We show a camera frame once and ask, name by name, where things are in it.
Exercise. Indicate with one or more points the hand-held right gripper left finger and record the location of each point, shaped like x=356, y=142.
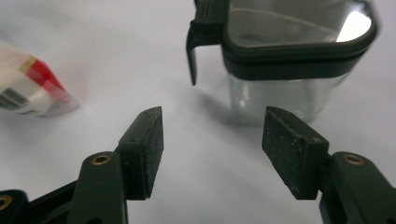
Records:
x=137, y=161

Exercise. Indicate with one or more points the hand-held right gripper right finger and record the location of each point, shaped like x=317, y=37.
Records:
x=292, y=155

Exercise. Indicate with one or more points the clear jar with black lid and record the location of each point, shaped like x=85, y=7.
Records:
x=295, y=62

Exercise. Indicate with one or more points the red and white packet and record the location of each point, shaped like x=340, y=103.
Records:
x=28, y=87

